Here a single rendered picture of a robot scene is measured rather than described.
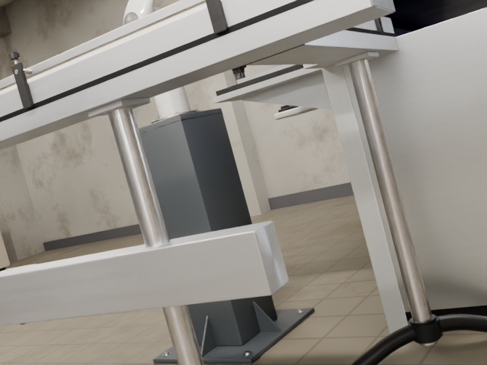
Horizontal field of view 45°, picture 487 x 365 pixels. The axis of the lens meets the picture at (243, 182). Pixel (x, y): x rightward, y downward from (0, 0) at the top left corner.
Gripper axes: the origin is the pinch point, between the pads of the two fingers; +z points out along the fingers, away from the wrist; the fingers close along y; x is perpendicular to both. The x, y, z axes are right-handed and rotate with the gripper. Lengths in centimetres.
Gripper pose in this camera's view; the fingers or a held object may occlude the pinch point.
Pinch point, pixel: (240, 79)
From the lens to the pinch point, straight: 205.1
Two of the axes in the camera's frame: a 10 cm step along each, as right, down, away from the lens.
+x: -8.5, 1.7, 5.0
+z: 2.3, 9.7, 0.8
